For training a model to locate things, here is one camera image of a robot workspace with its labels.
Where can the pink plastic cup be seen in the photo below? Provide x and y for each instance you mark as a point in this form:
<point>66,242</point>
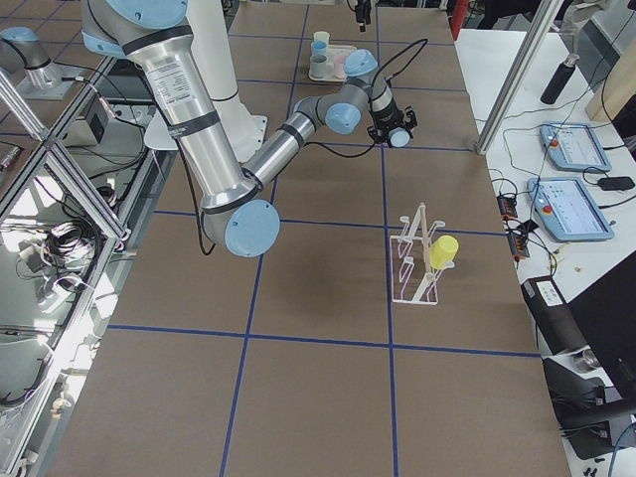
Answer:
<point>339,67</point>

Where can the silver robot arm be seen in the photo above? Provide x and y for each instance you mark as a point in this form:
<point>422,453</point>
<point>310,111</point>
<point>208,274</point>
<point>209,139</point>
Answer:
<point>183,49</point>

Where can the far blue teach pendant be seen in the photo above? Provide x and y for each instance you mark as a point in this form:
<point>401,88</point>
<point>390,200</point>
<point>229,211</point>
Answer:
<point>574,147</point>

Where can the light blue cup rear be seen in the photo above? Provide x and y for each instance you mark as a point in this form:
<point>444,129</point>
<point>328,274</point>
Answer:
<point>319,48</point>

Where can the blue teach pendant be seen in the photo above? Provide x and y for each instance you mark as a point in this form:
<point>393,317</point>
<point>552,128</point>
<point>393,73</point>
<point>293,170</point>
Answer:
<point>567,210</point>
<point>574,147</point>

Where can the white serving tray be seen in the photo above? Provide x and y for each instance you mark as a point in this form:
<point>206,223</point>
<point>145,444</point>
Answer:
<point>328,64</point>

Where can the black power adapter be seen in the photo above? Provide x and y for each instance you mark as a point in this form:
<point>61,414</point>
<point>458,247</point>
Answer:
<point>618,183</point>

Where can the black water bottle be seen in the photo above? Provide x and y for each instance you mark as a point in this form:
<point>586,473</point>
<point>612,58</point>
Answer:
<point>560,78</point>

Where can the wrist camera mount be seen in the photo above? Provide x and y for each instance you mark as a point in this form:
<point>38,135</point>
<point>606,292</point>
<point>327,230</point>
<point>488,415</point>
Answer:
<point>409,121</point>

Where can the white wire cup rack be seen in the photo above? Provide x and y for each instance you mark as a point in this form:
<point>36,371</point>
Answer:
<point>413,280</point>

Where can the black monitor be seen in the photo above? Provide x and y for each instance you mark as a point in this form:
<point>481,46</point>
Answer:
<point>605,315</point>

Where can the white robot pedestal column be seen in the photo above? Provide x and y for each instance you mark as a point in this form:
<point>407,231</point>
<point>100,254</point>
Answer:
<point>212,56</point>

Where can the aluminium frame post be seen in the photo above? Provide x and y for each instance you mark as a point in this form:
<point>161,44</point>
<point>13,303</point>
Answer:
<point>522,62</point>

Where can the cream plastic cup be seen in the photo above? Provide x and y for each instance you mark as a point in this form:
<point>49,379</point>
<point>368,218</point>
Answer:
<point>321,36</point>

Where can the light blue cup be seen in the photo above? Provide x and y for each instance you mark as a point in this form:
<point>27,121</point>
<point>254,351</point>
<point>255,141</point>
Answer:
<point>319,48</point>
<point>399,137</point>

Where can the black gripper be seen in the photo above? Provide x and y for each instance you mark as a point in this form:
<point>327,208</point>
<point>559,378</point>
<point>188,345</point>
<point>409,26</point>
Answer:
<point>363,12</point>
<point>386,119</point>

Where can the grey plastic cup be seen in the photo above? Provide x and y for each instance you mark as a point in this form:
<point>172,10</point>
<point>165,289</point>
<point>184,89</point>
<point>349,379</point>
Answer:
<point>318,67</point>

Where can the near blue teach pendant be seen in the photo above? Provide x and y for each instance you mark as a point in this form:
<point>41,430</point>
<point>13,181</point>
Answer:
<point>567,210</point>

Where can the light blue cup front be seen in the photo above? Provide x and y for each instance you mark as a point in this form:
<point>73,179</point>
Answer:
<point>399,137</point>

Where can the yellow plastic cup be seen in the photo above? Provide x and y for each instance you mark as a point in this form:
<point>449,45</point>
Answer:
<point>443,250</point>

